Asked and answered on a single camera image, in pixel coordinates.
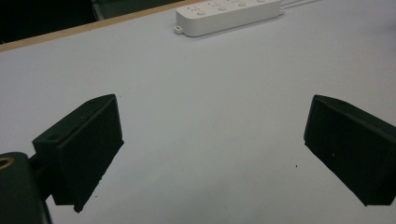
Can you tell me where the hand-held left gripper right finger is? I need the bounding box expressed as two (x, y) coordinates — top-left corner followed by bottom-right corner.
(304, 94), (396, 207)

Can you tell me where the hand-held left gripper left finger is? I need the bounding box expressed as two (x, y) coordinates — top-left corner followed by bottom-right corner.
(32, 93), (125, 214)

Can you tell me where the white power strip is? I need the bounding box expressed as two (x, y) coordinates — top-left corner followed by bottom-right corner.
(173, 0), (285, 38)

